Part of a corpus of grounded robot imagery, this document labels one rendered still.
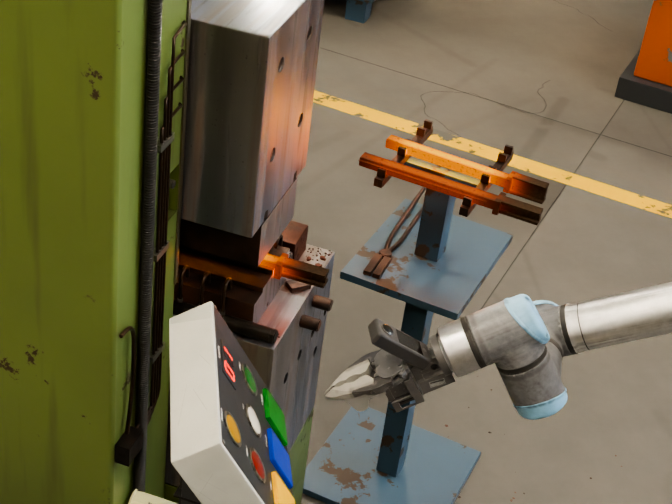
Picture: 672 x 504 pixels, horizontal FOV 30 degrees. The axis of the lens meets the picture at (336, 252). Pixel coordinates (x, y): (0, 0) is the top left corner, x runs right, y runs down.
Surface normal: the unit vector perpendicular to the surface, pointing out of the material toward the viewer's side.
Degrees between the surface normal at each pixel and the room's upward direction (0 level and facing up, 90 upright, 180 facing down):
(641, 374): 0
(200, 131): 90
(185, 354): 30
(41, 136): 90
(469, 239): 0
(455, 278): 0
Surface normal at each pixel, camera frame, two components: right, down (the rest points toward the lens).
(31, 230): -0.31, 0.51
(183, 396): -0.40, -0.73
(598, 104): 0.11, -0.83
